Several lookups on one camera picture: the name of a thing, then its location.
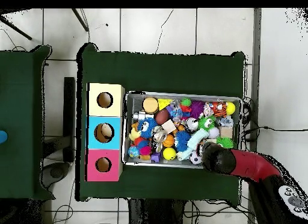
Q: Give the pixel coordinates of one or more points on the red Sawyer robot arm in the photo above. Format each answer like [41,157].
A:
[255,165]

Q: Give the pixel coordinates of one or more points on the clear mesh bin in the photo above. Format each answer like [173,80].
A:
[134,102]

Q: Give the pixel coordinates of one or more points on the wooden three-hole box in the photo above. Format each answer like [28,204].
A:
[115,132]

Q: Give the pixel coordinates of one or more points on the brown toy football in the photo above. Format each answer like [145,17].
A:
[162,117]

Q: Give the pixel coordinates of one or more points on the blue fuzzy monster toy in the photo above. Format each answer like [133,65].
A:
[147,127]

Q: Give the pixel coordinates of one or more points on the yellow cheese wedge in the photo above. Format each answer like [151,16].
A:
[164,103]

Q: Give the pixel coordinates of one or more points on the yellow ball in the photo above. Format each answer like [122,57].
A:
[169,153]

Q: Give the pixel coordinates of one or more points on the purple spiky ball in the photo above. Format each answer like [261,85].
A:
[197,109]

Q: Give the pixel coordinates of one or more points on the mint green knit cloth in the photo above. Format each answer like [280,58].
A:
[192,143]

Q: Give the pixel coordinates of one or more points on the dark green tablecloth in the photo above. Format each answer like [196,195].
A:
[163,70]

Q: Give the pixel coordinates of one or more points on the black and white soccer ball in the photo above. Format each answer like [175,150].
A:
[195,158]

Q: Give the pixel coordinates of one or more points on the orange tiger plush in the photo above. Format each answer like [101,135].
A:
[219,108]

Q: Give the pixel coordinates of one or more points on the green spiky ball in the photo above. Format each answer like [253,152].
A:
[224,142]

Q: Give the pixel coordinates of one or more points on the black upright bar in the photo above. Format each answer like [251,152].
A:
[69,113]

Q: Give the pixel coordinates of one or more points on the black tripod leg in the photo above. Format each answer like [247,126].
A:
[17,29]
[81,19]

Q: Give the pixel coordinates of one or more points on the green covered side table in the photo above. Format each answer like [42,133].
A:
[19,118]

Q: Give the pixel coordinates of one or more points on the small blue object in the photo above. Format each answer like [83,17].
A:
[2,136]

